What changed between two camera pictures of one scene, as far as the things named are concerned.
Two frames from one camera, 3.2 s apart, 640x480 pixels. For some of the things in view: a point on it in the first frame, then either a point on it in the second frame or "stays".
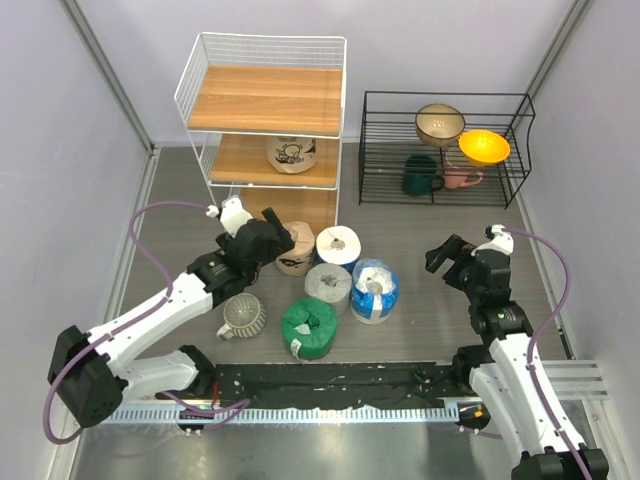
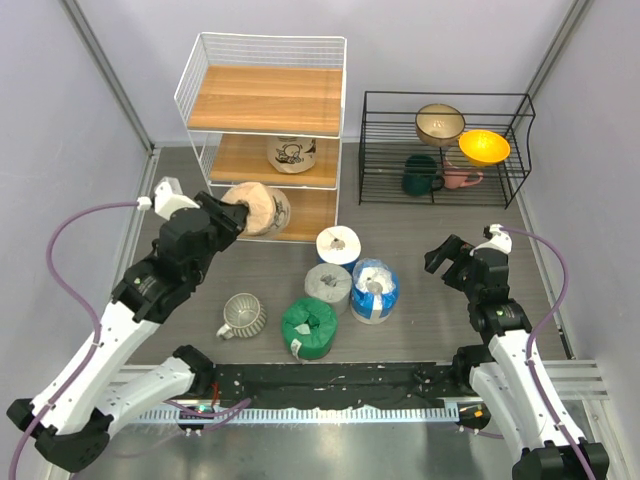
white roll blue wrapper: [338, 245] stays
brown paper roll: [296, 261] -> [268, 210]
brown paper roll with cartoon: [291, 154] stays
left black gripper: [282, 242] -> [233, 215]
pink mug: [457, 171] stays
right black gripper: [454, 248] stays
